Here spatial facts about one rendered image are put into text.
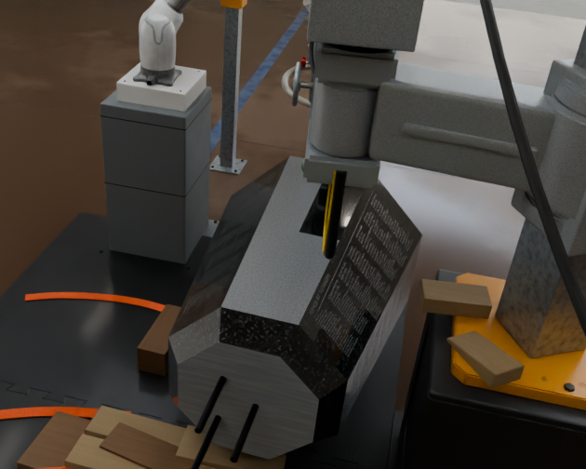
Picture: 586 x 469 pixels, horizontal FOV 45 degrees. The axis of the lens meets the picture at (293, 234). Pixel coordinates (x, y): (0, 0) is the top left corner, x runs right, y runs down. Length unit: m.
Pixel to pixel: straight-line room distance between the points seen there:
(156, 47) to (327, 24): 1.65
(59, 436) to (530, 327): 1.56
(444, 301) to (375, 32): 0.84
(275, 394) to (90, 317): 1.41
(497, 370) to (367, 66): 0.85
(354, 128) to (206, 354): 0.73
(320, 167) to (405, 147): 0.23
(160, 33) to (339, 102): 1.54
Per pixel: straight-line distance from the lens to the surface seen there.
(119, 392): 2.88
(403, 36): 1.66
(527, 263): 2.01
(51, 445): 2.56
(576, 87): 1.76
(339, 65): 1.75
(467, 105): 1.75
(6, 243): 3.80
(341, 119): 1.81
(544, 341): 2.05
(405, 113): 1.78
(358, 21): 1.65
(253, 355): 1.93
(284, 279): 2.08
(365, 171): 1.87
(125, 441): 2.39
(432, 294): 2.12
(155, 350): 2.86
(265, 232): 2.29
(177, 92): 3.18
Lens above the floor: 2.06
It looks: 33 degrees down
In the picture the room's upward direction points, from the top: 6 degrees clockwise
